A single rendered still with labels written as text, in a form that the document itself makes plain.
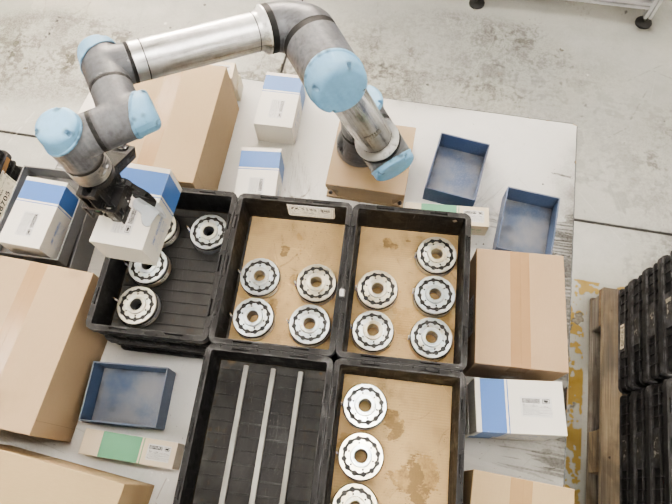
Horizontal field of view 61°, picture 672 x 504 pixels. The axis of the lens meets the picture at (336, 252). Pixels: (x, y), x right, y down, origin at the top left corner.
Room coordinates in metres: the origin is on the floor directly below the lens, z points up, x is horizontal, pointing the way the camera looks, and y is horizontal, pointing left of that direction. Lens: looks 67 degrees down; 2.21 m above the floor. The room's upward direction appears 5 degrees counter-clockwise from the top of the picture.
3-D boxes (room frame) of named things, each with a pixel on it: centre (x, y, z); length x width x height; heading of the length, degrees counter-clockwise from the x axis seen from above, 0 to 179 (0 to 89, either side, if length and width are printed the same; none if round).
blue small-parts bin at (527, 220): (0.66, -0.55, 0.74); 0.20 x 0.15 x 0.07; 160
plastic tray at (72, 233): (0.78, 0.80, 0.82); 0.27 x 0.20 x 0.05; 167
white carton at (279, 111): (1.14, 0.14, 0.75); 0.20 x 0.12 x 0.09; 167
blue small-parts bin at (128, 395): (0.28, 0.57, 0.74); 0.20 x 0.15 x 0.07; 80
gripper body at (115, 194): (0.59, 0.44, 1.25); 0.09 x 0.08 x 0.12; 165
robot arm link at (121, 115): (0.64, 0.36, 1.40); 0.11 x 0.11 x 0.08; 21
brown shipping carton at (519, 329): (0.39, -0.44, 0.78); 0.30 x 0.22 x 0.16; 169
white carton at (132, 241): (0.61, 0.44, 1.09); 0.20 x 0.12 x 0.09; 165
